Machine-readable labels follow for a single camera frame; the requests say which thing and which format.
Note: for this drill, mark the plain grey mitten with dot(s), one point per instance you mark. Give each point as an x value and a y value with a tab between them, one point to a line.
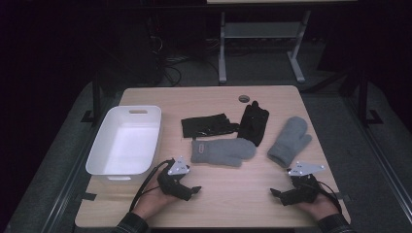
290	139

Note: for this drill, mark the grey mitten with label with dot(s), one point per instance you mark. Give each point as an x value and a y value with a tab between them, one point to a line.
223	152

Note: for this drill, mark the bulky black glove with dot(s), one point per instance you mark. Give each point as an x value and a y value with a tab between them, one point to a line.
254	124

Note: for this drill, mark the black tape strip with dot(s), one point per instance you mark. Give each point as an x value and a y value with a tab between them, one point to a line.
88	196
344	196

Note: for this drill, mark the grey metal stand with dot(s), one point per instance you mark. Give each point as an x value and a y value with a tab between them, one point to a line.
262	30

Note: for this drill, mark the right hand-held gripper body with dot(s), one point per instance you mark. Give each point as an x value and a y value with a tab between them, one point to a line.
301	192

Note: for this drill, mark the white plastic bin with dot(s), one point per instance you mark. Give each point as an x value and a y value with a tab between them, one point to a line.
129	142

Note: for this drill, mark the black metal post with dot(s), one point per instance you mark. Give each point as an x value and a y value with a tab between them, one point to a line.
96	97
362	97

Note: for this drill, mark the grey table grommet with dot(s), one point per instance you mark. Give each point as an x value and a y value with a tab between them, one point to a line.
244	98

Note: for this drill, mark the person's left hand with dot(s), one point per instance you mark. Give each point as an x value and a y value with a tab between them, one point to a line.
150	200

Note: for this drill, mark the person's right hand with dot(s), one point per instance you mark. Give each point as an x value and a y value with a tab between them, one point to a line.
320	207

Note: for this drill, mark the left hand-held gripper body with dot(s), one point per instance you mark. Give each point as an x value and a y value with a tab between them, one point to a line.
171	186

